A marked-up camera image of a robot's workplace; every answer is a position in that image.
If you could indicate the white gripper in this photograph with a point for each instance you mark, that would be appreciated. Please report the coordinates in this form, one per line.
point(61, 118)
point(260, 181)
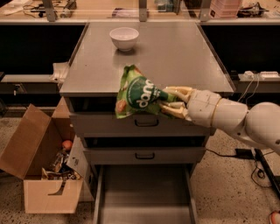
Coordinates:
point(202, 106)

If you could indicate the orange ball in box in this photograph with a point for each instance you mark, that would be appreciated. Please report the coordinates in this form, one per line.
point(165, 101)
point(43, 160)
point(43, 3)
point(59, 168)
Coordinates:
point(67, 145)

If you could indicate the white power strip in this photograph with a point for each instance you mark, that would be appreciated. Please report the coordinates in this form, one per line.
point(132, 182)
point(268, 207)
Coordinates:
point(270, 75)

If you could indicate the pink storage box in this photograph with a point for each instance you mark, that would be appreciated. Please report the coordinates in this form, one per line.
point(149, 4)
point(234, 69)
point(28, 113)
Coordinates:
point(224, 8)

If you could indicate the white ceramic bowl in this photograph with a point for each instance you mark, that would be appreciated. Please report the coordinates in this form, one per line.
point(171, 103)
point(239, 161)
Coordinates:
point(124, 38)

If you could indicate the grey drawer cabinet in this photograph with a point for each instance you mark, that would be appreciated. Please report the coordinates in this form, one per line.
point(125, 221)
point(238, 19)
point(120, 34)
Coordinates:
point(167, 53)

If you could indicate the snack packets in box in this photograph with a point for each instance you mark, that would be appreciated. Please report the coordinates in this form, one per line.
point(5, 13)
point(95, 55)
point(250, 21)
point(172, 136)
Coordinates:
point(58, 168)

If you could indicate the middle grey drawer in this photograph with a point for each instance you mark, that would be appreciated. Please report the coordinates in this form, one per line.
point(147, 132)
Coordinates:
point(144, 155)

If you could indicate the bottom grey open drawer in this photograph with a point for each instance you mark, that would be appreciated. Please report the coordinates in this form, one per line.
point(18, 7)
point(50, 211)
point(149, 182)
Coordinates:
point(145, 194)

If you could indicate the green rice chip bag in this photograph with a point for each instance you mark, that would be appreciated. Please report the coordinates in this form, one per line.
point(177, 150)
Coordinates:
point(138, 94)

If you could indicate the black power adapter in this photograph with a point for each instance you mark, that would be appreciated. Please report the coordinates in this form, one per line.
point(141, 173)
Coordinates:
point(244, 153)

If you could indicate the top grey drawer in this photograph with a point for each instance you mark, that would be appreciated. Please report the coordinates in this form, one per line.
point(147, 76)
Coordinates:
point(101, 124)

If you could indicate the black bar on floor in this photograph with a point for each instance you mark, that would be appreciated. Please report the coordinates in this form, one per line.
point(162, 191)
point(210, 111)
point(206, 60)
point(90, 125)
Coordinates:
point(274, 180)

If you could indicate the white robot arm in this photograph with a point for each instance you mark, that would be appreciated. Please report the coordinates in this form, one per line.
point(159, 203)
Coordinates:
point(258, 126)

